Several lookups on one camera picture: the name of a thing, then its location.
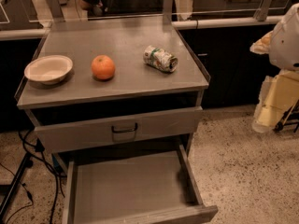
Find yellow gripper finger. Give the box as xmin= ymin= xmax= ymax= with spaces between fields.
xmin=252 ymin=70 xmax=299 ymax=133
xmin=249 ymin=32 xmax=273 ymax=55

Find orange fruit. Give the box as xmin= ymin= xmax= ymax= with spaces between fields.
xmin=91 ymin=55 xmax=116 ymax=80

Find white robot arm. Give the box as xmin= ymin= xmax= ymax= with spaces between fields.
xmin=249 ymin=4 xmax=299 ymax=133

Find upper grey drawer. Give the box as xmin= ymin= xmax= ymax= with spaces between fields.
xmin=36 ymin=106 xmax=202 ymax=153

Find grey metal drawer cabinet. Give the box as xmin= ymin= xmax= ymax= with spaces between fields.
xmin=18 ymin=16 xmax=217 ymax=224

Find open middle grey drawer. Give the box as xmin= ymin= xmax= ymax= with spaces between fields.
xmin=62 ymin=143 xmax=218 ymax=224

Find crushed white green can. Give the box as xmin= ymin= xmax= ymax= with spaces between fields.
xmin=143 ymin=45 xmax=178 ymax=73

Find white bowl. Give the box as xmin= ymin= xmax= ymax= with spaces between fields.
xmin=24 ymin=55 xmax=73 ymax=85

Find black metal stand leg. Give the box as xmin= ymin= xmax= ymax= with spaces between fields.
xmin=0 ymin=154 xmax=31 ymax=224

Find wheeled cart frame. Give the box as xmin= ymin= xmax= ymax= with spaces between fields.
xmin=275 ymin=101 xmax=299 ymax=133

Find white horizontal rail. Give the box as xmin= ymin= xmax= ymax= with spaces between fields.
xmin=172 ymin=16 xmax=282 ymax=30

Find black floor cables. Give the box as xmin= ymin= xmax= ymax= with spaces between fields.
xmin=0 ymin=129 xmax=68 ymax=224

